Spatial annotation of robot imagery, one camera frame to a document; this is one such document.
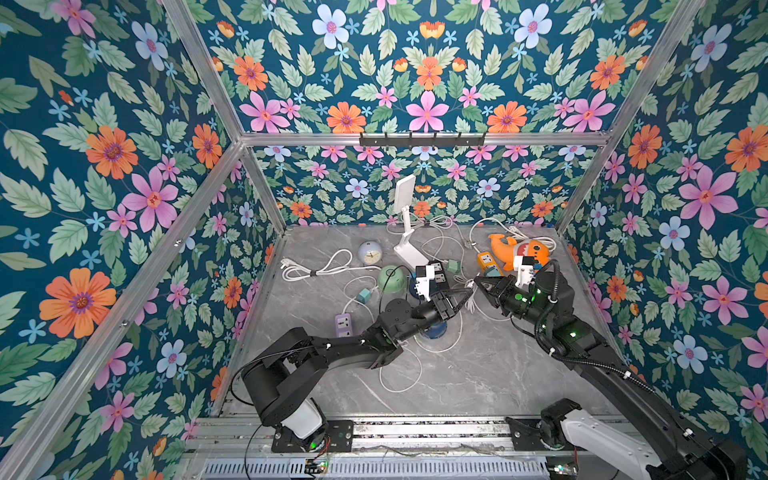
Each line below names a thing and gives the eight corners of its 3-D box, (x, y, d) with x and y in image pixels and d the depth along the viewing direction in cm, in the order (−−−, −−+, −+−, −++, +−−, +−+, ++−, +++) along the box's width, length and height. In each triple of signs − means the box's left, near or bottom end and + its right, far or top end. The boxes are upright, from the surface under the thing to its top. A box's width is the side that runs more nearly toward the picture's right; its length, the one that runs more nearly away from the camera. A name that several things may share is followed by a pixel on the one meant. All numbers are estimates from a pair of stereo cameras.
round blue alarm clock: (360, 267, 109) (357, 253, 103) (362, 254, 113) (359, 240, 107) (380, 267, 109) (378, 253, 103) (381, 254, 113) (379, 240, 107)
